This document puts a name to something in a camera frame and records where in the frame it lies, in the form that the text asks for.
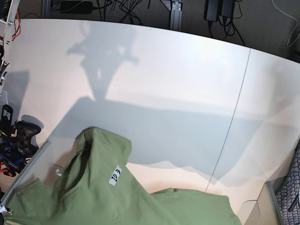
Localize black game controller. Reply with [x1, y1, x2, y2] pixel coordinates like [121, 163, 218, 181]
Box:
[12, 120, 41, 158]

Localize white cable on floor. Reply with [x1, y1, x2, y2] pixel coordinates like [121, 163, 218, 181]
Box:
[271, 0, 300, 47]

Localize green t-shirt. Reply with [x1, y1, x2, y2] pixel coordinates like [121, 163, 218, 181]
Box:
[3, 127, 240, 225]

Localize aluminium frame post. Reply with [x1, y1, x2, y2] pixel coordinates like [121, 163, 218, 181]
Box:
[170, 0, 183, 31]

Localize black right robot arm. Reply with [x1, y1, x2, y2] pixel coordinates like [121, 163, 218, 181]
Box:
[0, 0, 20, 91]

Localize black remote control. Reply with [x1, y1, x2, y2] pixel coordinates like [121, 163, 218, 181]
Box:
[1, 104, 13, 128]

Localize blue orange clamp tools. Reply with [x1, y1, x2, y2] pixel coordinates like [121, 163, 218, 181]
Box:
[0, 140, 29, 177]

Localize white paper sheet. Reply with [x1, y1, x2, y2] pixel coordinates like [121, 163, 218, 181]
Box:
[0, 90, 8, 107]

